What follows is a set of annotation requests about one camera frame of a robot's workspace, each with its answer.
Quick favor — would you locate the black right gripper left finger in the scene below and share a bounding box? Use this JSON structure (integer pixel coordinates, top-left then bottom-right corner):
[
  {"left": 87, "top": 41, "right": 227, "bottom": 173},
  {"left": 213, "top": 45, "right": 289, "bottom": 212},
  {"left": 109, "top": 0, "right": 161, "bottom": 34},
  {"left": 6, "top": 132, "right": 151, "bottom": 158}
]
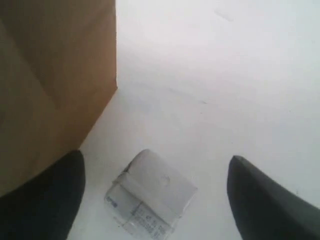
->
[{"left": 0, "top": 150, "right": 86, "bottom": 240}]

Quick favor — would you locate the brown paper shopping bag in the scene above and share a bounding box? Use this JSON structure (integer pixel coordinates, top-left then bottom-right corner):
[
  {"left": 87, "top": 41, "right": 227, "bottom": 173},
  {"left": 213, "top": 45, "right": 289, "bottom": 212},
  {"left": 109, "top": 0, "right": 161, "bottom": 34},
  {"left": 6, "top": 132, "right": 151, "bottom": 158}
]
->
[{"left": 0, "top": 0, "right": 117, "bottom": 195}]

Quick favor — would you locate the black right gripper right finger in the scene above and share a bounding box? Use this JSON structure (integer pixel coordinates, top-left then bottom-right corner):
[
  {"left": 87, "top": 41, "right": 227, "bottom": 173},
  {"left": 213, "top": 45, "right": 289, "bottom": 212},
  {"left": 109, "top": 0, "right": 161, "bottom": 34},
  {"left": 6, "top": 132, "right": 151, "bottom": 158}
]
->
[{"left": 226, "top": 155, "right": 320, "bottom": 240}]

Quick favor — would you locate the small white blue carton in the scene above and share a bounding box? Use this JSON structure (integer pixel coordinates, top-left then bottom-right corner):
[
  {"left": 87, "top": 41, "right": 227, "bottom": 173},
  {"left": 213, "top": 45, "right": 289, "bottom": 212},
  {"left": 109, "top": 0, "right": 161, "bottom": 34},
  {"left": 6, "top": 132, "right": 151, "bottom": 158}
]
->
[{"left": 104, "top": 149, "right": 198, "bottom": 240}]

